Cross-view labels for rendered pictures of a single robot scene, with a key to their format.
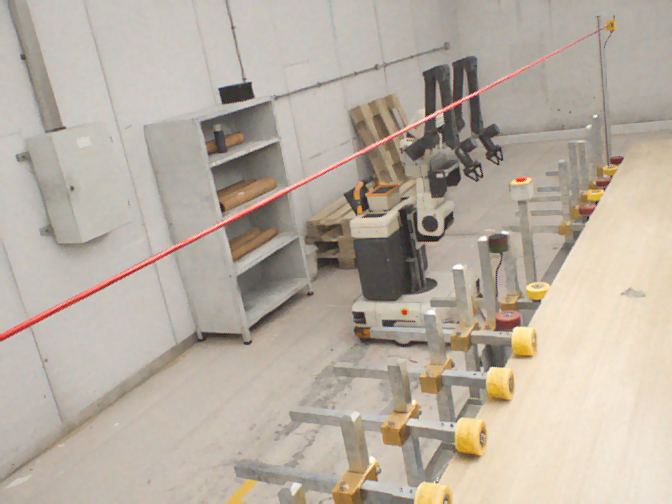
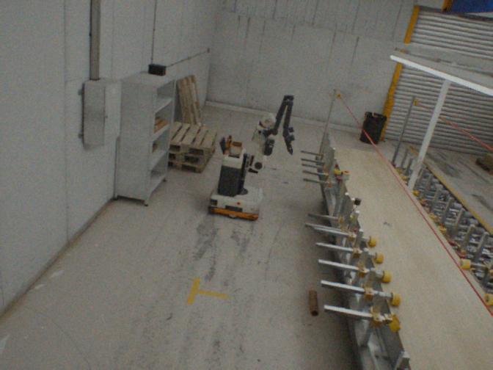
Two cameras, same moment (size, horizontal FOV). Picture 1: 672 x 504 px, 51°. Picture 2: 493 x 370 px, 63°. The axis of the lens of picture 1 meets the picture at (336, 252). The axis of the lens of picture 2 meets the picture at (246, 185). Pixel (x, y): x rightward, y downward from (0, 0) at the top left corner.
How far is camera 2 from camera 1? 206 cm
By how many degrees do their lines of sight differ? 29
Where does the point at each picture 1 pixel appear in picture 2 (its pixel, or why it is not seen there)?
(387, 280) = (233, 187)
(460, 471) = (386, 287)
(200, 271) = (129, 164)
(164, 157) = (127, 100)
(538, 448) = (402, 280)
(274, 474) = (339, 286)
